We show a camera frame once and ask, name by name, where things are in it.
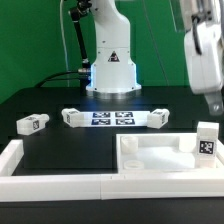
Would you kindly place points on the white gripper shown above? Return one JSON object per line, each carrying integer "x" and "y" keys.
{"x": 203, "y": 53}

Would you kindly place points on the white square table top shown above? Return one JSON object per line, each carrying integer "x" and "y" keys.
{"x": 166, "y": 152}

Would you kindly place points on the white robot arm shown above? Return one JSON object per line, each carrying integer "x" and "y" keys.
{"x": 113, "y": 73}

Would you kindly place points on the white sheet with markers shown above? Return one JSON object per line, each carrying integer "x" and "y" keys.
{"x": 115, "y": 118}

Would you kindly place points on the white U-shaped fence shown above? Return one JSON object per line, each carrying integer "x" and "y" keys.
{"x": 199, "y": 183}

